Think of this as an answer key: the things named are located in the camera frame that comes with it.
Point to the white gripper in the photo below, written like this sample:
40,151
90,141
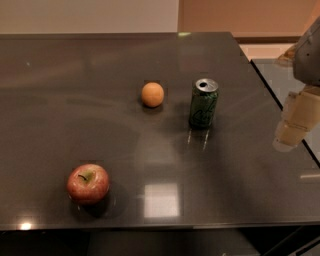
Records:
308,60

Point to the red apple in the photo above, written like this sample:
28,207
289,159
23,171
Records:
88,184

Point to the green soda can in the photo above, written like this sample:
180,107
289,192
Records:
205,93

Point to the orange fruit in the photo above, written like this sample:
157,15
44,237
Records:
152,94

